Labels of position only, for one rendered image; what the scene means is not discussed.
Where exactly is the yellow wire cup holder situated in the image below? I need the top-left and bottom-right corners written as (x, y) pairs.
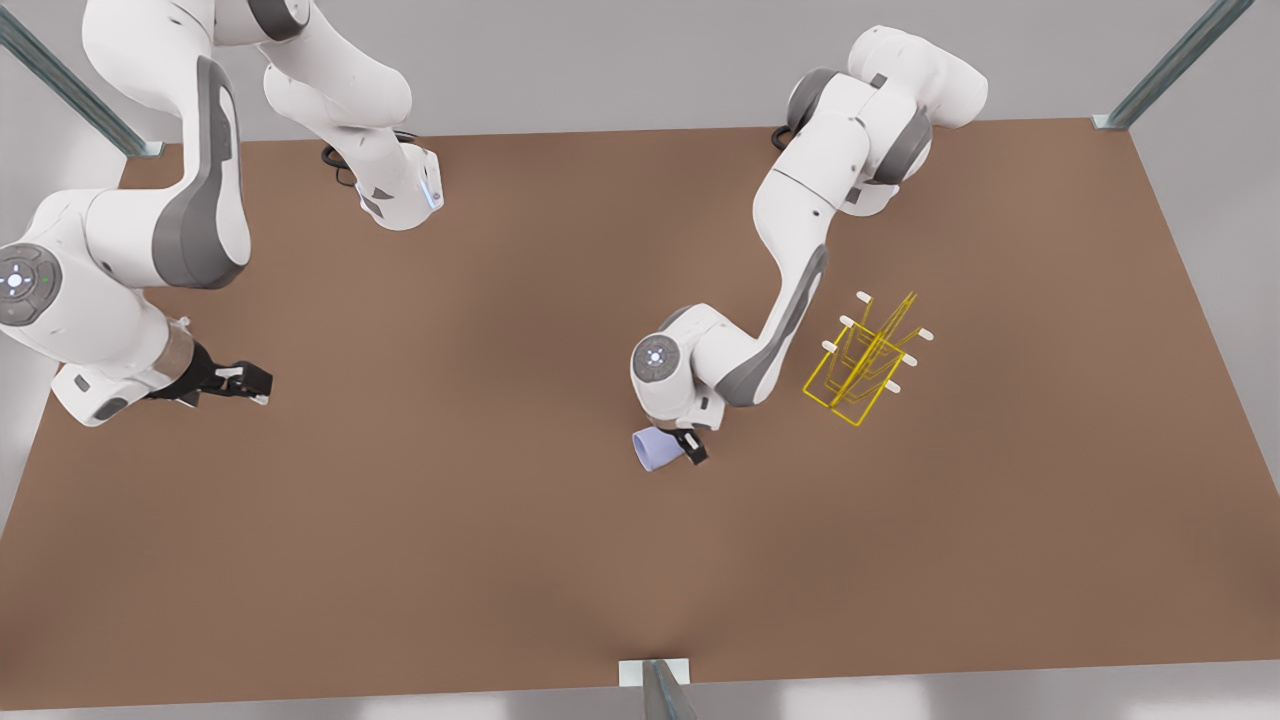
top-left (803, 291), bottom-right (935, 428)

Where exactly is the silver frame post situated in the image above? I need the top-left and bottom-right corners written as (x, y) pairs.
top-left (1092, 0), bottom-right (1255, 132)
top-left (0, 8), bottom-right (165, 160)
top-left (618, 658), bottom-right (701, 720)

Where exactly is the pale lavender cup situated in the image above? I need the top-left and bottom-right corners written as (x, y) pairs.
top-left (631, 427), bottom-right (688, 473)

